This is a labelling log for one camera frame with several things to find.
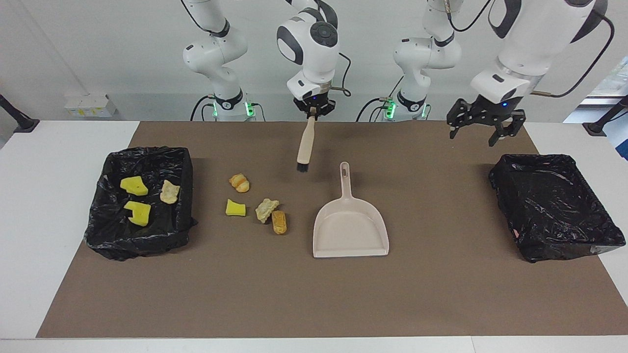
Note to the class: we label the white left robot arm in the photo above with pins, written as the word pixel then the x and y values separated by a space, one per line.
pixel 520 49

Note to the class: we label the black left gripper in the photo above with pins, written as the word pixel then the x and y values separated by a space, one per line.
pixel 493 110

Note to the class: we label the striped toy croissant piece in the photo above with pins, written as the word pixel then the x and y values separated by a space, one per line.
pixel 170 192
pixel 240 184

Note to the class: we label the beige brush with black bristles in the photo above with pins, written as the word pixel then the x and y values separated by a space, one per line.
pixel 306 142

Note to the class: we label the beige plastic dustpan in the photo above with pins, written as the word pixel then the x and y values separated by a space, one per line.
pixel 351 230

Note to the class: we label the white wall socket box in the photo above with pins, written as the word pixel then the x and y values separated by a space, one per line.
pixel 91 107

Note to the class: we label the black-bagged bin with pink spot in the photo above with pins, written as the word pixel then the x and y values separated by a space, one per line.
pixel 554 211

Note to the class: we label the pale beige rock-like chunk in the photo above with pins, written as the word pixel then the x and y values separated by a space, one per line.
pixel 266 210

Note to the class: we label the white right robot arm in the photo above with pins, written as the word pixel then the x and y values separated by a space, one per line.
pixel 216 54

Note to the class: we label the brown peanut-shaped toy bread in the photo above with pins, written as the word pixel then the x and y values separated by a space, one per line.
pixel 279 223

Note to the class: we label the brown table mat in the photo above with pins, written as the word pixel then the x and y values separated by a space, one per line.
pixel 392 294

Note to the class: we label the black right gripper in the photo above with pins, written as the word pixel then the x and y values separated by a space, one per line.
pixel 316 105

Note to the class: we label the notched yellow sponge chunk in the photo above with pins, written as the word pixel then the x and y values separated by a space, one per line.
pixel 140 214

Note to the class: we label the black stand foot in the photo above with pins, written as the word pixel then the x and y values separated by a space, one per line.
pixel 596 128
pixel 22 122

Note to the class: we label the small yellow sponge chunk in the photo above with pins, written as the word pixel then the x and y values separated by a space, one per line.
pixel 235 209

